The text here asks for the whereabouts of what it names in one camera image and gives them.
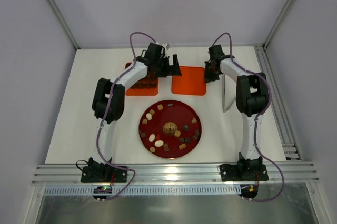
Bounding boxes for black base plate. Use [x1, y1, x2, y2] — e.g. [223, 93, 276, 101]
[81, 165, 127, 183]
[219, 164, 269, 182]

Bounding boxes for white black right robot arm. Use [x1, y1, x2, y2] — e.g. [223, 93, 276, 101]
[204, 45, 270, 181]

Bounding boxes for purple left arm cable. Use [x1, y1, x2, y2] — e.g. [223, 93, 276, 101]
[96, 32, 169, 200]

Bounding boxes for white oval chocolate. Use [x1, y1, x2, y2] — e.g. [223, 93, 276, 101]
[154, 140, 164, 147]

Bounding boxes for brown rectangular chocolate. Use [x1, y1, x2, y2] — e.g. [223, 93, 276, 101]
[163, 144, 170, 152]

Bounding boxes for cream round chocolate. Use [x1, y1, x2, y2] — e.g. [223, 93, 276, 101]
[146, 113, 152, 120]

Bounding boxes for tan scalloped round chocolate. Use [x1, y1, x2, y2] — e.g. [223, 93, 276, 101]
[174, 130, 181, 137]

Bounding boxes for tan bar chocolate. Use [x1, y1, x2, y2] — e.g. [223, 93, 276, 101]
[179, 144, 186, 150]

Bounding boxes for orange compartment chocolate box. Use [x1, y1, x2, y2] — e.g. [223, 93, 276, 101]
[122, 63, 158, 96]

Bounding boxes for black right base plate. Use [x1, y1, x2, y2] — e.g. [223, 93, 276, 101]
[219, 164, 269, 182]

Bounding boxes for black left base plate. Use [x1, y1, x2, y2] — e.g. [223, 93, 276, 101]
[81, 165, 127, 183]

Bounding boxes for round red plate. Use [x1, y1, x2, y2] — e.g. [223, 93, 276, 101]
[138, 100, 202, 159]

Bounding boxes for aluminium mounting rail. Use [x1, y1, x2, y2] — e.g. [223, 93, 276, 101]
[32, 161, 320, 185]

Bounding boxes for orange box lid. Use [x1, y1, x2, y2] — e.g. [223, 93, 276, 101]
[171, 66, 206, 96]

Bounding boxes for dark striped square chocolate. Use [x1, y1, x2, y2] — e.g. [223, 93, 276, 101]
[184, 137, 190, 144]

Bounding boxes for grey perforated cable tray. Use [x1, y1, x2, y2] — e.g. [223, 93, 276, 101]
[44, 184, 241, 196]

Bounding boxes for metal tongs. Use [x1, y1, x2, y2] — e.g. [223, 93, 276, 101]
[222, 75, 236, 113]

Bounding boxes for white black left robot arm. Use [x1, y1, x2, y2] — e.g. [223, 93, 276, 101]
[81, 43, 182, 183]

